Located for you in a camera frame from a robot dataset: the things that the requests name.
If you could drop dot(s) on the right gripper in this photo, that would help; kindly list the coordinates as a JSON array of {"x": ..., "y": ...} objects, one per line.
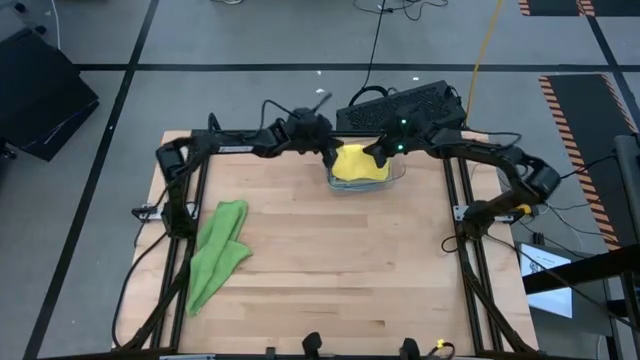
[{"x": 400, "y": 141}]

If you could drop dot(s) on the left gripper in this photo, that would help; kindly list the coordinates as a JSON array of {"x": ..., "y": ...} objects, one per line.
[{"x": 317, "y": 139}]

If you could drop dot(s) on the yellow microfiber towel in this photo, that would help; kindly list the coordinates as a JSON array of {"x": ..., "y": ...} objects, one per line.
[{"x": 357, "y": 165}]

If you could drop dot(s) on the bright green microfiber towel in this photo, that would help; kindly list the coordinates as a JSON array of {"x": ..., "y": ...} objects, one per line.
[{"x": 217, "y": 245}]

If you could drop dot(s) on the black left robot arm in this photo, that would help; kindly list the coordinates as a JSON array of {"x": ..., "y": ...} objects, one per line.
[{"x": 260, "y": 142}]

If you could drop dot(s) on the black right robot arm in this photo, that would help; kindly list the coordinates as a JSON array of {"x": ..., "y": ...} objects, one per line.
[{"x": 490, "y": 155}]

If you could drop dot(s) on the clear plastic bin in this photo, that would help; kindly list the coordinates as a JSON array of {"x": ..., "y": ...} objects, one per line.
[{"x": 400, "y": 177}]

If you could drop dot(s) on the black perforated computer case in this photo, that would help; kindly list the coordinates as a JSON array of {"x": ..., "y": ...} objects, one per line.
[{"x": 435, "y": 100}]

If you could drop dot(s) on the small yellow connector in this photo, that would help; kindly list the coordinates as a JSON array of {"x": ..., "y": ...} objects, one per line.
[{"x": 523, "y": 208}]

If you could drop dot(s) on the person's shoe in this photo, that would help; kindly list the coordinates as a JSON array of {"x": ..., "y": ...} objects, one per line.
[{"x": 227, "y": 1}]

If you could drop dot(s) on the black hazard-striped floor mat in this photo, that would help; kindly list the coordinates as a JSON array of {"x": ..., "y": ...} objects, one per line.
[
  {"x": 585, "y": 125},
  {"x": 550, "y": 6}
]

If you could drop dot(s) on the white printed sheet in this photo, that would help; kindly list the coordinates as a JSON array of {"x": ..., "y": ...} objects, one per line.
[{"x": 550, "y": 300}]

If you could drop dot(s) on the black metal beam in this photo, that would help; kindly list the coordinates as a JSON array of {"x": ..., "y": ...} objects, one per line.
[{"x": 590, "y": 270}]

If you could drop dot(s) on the large black equipment case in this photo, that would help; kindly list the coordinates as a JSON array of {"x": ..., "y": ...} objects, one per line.
[{"x": 40, "y": 100}]

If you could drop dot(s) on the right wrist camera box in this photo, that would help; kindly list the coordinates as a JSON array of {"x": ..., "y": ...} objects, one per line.
[{"x": 406, "y": 122}]

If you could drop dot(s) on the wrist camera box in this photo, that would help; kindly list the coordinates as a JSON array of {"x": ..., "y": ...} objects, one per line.
[
  {"x": 406, "y": 122},
  {"x": 307, "y": 120}
]

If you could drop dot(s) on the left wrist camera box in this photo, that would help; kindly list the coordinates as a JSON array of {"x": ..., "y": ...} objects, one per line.
[{"x": 307, "y": 120}]

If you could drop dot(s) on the silver metal bracket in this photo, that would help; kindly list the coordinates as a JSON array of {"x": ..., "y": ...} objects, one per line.
[
  {"x": 149, "y": 213},
  {"x": 460, "y": 212}
]

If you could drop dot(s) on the black metal table frame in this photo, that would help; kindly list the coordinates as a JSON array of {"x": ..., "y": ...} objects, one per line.
[{"x": 450, "y": 240}]

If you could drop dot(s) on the grey metal post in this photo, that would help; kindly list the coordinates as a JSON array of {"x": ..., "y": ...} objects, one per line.
[{"x": 629, "y": 180}]

